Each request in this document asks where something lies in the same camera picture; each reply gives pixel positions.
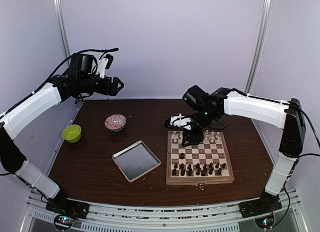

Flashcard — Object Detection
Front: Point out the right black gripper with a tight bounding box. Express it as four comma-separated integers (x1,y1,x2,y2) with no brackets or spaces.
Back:
182,108,218,146

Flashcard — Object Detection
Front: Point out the black knight piece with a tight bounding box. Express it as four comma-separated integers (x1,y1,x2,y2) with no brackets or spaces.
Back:
180,169,186,176

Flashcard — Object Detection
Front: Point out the metal tray wooden rim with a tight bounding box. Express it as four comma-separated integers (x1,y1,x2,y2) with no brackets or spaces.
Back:
112,140,162,183

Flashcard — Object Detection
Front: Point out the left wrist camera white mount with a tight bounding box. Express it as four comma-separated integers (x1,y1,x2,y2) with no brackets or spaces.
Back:
96,54,114,79

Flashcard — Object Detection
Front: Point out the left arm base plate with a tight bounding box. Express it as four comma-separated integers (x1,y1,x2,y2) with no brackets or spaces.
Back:
45,199,90,219

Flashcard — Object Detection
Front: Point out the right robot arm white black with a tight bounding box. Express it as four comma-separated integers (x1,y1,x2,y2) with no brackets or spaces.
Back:
175,114,320,207

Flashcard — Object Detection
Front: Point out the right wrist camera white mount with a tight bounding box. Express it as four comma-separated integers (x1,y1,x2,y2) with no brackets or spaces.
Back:
164,113,192,130

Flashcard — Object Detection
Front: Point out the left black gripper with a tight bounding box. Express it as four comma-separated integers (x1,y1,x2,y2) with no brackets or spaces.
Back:
78,73,124,96

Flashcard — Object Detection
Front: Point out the left aluminium frame post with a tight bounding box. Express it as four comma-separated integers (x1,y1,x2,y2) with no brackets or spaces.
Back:
53,0,70,57

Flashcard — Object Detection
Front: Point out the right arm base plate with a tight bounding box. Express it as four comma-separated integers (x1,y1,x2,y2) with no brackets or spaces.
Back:
239,199,283,218

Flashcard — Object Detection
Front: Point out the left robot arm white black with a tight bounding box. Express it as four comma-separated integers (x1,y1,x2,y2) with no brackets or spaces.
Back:
0,48,124,214

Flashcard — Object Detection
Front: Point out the right aluminium frame post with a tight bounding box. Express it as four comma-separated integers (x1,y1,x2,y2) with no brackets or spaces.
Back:
244,0,273,93

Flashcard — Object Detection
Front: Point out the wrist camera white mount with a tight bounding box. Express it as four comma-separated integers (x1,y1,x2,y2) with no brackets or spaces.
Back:
96,54,114,79
164,113,192,130

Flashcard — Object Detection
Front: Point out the aluminium front rail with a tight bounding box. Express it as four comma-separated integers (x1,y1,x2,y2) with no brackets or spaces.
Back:
18,189,310,231

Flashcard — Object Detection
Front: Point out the aluminium frame post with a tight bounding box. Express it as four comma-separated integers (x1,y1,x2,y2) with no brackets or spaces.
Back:
244,0,273,93
53,0,70,57

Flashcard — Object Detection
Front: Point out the wooden chess board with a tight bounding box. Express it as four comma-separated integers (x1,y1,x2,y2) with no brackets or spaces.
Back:
166,130,235,185

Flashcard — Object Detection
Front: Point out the green bowl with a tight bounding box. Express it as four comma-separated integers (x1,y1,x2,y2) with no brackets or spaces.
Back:
62,124,82,143

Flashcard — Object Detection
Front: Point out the red patterned bowl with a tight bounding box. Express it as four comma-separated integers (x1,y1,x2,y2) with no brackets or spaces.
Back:
104,114,127,133

